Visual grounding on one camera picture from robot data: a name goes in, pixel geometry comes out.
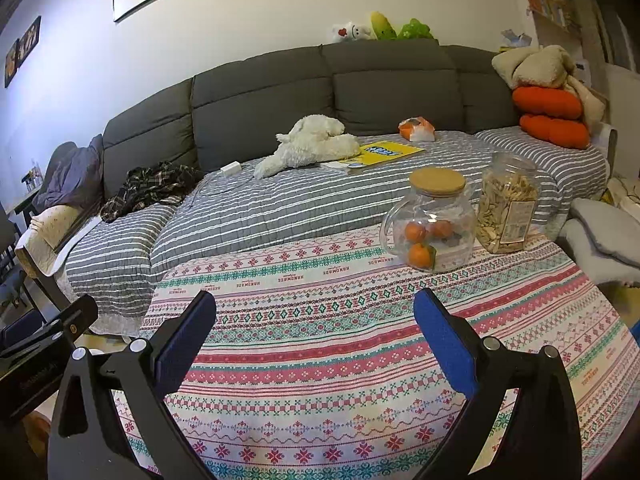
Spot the grey striped quilt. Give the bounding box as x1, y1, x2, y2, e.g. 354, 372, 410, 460
55, 127, 610, 336

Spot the patterned tablecloth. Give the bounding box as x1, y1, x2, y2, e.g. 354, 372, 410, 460
140, 226, 639, 479

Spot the beige blanket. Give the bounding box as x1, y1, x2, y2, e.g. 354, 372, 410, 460
491, 44, 606, 130

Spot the yellow green plush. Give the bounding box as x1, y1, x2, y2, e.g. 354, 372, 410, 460
370, 11, 397, 40

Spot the purple jacket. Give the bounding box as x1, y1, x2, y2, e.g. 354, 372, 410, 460
32, 134, 103, 214

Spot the orange white snack bag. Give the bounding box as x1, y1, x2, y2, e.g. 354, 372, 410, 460
398, 116, 436, 143

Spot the white charger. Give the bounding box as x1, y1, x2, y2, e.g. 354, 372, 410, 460
219, 160, 242, 177

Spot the yellow book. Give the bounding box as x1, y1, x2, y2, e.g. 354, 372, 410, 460
320, 141, 423, 174

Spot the upper orange cushion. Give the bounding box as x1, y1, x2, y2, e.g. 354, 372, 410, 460
512, 86, 582, 120

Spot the cream pillow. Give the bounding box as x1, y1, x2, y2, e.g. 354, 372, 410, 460
15, 205, 81, 280

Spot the grey sofa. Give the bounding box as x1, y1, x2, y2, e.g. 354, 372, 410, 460
103, 39, 518, 197

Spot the grey floor cushion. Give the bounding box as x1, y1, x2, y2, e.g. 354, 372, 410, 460
556, 198, 639, 286

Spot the tangerine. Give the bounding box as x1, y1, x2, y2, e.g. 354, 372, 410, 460
407, 243, 436, 270
405, 222, 427, 244
430, 220, 454, 240

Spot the white plush toy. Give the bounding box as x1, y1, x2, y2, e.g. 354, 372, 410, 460
254, 115, 360, 179

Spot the orange cushion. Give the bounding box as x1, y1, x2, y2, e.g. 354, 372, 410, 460
520, 114, 590, 150
512, 86, 582, 120

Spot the plastic jar of seeds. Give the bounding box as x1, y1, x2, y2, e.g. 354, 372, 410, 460
476, 152, 539, 254

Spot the lower orange cushion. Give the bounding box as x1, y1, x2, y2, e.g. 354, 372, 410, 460
520, 114, 590, 150

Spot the glass jar with cork lid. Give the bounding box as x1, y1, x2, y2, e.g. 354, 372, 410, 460
380, 167, 476, 273

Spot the green frog plush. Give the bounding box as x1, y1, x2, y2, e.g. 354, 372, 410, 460
397, 18, 436, 40

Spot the dark plaid shirt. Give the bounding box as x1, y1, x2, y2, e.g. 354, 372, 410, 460
100, 162, 204, 223

